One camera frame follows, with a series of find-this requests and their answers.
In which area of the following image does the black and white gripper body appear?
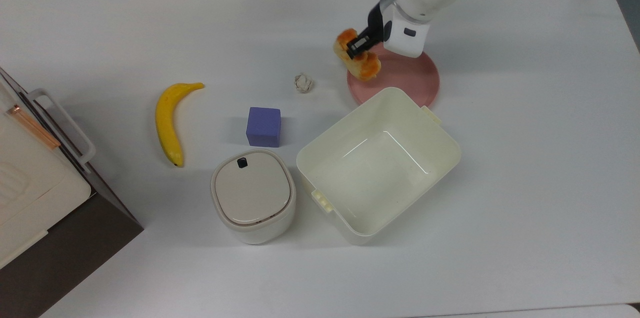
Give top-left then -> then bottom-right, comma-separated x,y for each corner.
367,0 -> 431,59

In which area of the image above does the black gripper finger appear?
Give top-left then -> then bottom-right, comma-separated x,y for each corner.
346,27 -> 377,59

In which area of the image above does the orange glazed bread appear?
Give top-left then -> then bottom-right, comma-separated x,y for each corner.
333,28 -> 382,82

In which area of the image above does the pink round plate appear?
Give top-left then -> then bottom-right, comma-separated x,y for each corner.
347,42 -> 441,109

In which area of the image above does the crumpled white paper ball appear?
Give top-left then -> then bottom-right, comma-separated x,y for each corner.
294,74 -> 315,94

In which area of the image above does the cream plastic storage bin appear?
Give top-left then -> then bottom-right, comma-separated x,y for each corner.
296,87 -> 462,246

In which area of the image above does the purple foam cube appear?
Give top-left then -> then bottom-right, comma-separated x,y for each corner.
245,106 -> 282,148

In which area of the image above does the small white lidded trash can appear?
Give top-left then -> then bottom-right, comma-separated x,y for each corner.
210,148 -> 297,245

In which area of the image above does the yellow banana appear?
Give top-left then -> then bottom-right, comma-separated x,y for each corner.
154,82 -> 206,168

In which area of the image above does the white and brown microwave oven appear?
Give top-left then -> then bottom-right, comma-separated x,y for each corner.
0,67 -> 145,318

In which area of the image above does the white oven door handle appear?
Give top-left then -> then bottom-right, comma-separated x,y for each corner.
27,88 -> 96,167

